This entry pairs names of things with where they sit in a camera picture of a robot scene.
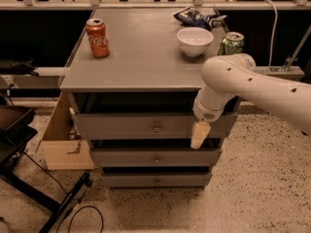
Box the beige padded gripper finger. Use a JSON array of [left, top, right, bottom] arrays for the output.
[[190, 121, 211, 150]]

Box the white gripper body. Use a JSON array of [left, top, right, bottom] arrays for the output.
[[192, 97, 224, 122]]

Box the grey top drawer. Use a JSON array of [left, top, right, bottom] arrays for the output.
[[71, 112, 238, 141]]

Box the grey drawer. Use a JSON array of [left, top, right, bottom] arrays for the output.
[[102, 173, 212, 187], [90, 149, 220, 167], [71, 112, 238, 141]]

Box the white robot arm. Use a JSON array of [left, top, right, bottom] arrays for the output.
[[190, 53, 311, 150]]

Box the grey middle drawer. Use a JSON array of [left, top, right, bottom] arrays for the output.
[[90, 149, 220, 167]]

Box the grey drawer cabinet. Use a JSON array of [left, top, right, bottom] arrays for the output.
[[61, 8, 239, 175]]

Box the grey bottom drawer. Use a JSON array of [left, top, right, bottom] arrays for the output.
[[102, 173, 212, 187]]

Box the open cardboard box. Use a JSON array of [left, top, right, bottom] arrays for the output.
[[40, 93, 94, 170]]

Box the green soda can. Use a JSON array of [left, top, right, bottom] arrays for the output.
[[218, 32, 244, 55]]

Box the white ceramic bowl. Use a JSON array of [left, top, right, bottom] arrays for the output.
[[177, 27, 214, 57]]

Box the blue crumpled chip bag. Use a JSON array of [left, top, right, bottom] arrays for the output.
[[173, 8, 226, 31]]

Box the orange Coca-Cola can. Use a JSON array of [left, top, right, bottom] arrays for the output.
[[86, 18, 110, 57]]

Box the black metal stand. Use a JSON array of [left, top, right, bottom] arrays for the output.
[[0, 105, 91, 233]]

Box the white hanging cable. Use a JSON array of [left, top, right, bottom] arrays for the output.
[[263, 0, 279, 68]]

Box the black floor cable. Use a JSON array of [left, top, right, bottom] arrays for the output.
[[23, 152, 105, 233]]

